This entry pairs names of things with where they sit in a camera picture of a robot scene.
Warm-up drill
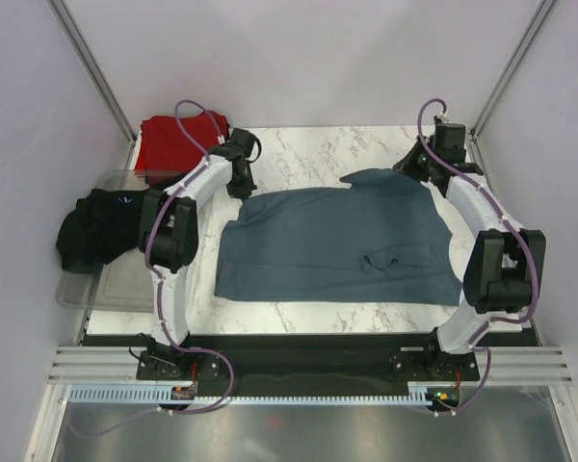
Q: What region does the blue-grey t-shirt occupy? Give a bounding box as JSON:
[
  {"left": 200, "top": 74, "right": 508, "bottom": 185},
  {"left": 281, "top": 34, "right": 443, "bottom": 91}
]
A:
[{"left": 215, "top": 168, "right": 461, "bottom": 306}]

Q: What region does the black t-shirt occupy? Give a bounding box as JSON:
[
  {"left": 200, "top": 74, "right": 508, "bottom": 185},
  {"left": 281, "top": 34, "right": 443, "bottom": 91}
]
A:
[{"left": 56, "top": 189, "right": 145, "bottom": 270}]

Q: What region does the clear plastic bin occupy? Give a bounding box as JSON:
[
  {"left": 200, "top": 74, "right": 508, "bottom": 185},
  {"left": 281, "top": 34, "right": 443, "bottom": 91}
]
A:
[{"left": 57, "top": 170, "right": 152, "bottom": 312}]

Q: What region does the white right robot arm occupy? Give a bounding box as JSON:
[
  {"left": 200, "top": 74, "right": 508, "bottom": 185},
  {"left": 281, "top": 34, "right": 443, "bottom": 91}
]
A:
[{"left": 394, "top": 116, "right": 546, "bottom": 379}]

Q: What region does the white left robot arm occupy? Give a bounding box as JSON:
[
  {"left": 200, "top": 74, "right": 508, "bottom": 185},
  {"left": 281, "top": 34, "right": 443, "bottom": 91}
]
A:
[{"left": 138, "top": 128, "right": 261, "bottom": 378}]

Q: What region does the folded red t-shirt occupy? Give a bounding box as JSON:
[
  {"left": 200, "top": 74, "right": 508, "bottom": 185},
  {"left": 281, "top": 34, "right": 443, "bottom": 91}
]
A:
[{"left": 135, "top": 111, "right": 229, "bottom": 189}]

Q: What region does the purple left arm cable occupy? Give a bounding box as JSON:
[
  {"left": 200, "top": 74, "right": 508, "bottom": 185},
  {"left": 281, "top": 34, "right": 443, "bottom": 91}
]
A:
[{"left": 144, "top": 98, "right": 227, "bottom": 357}]

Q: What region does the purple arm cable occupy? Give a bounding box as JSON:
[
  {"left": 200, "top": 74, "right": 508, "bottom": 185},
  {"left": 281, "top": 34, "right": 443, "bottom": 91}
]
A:
[
  {"left": 416, "top": 98, "right": 540, "bottom": 357},
  {"left": 144, "top": 98, "right": 227, "bottom": 357}
]

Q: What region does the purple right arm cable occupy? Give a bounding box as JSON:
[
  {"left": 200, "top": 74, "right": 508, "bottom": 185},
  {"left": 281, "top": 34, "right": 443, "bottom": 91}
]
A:
[{"left": 416, "top": 98, "right": 540, "bottom": 357}]

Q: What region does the aluminium corner frame post right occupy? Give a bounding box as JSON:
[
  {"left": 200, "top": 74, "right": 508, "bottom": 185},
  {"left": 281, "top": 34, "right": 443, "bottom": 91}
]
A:
[{"left": 470, "top": 0, "right": 558, "bottom": 142}]

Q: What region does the aluminium corner frame post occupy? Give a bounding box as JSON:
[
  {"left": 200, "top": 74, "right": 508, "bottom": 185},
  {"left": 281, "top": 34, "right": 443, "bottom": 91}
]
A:
[
  {"left": 470, "top": 0, "right": 558, "bottom": 142},
  {"left": 47, "top": 0, "right": 137, "bottom": 144}
]

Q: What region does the aluminium corner frame post left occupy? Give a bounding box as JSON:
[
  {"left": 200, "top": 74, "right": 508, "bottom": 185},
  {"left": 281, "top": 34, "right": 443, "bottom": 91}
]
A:
[{"left": 47, "top": 0, "right": 137, "bottom": 144}]

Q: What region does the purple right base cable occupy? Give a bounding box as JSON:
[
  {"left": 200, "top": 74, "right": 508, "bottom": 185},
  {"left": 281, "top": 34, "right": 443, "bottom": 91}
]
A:
[{"left": 426, "top": 346, "right": 492, "bottom": 418}]

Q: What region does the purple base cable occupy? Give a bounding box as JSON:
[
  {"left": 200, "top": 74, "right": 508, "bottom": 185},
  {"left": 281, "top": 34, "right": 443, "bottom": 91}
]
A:
[
  {"left": 69, "top": 346, "right": 238, "bottom": 439},
  {"left": 426, "top": 346, "right": 492, "bottom": 418}
]

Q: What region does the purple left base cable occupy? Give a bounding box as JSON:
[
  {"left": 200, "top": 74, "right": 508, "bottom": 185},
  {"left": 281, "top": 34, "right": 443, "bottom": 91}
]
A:
[{"left": 69, "top": 346, "right": 238, "bottom": 439}]

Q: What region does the white slotted cable duct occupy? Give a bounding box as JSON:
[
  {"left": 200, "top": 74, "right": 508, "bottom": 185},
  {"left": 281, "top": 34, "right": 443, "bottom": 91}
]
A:
[{"left": 68, "top": 383, "right": 433, "bottom": 406}]

